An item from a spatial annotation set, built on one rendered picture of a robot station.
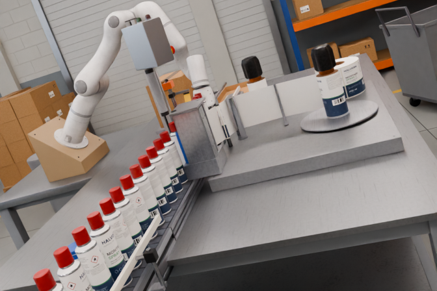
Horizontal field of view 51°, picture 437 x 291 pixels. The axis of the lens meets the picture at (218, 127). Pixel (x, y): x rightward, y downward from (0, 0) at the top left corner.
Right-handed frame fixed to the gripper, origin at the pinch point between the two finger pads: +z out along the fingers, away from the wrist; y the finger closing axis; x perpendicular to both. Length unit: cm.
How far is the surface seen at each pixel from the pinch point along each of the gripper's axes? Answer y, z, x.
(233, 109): 19.4, 1.7, -27.0
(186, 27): -116, -170, 389
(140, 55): -12.3, -29.7, -36.9
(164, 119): -15.0, -3.0, -18.9
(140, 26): -6, -39, -45
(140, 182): 1, 22, -89
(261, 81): 31.0, -9.1, -9.5
